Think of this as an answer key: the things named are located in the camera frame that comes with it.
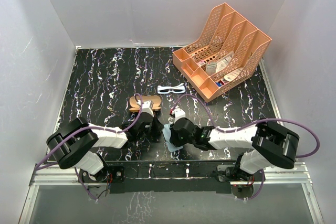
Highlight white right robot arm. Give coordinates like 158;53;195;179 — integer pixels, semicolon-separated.
163;118;299;181

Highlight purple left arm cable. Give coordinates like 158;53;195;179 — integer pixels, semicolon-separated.
34;92;144;183

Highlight brown glasses case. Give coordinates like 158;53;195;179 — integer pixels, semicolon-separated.
129;95;161;112

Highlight peach plastic desk organizer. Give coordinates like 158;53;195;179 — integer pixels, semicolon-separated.
173;3;271;102

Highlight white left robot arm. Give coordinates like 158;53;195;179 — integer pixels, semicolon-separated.
46;112;164;182

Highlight white round disc item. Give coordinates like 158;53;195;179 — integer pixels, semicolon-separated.
224;68;242;82

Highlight grey folded pouch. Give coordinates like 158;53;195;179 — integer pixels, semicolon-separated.
205;62;217;76

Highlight red and blue small items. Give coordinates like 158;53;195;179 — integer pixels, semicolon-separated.
216;80;226;87

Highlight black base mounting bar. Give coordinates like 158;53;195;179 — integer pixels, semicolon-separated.
78;159;266;196

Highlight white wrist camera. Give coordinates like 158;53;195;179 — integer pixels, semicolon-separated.
141;100;154;117
170;107;186;123

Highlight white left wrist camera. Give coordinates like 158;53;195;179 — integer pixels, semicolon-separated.
141;100;154;117

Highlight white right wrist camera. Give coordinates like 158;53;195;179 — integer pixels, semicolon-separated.
170;107;186;123

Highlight aluminium frame rail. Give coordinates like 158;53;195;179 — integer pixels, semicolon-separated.
32;161;312;184

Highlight white sunglasses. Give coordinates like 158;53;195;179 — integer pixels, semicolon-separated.
157;83;185;94

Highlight light blue cleaning cloth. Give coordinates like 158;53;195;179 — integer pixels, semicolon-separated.
162;124;183;153

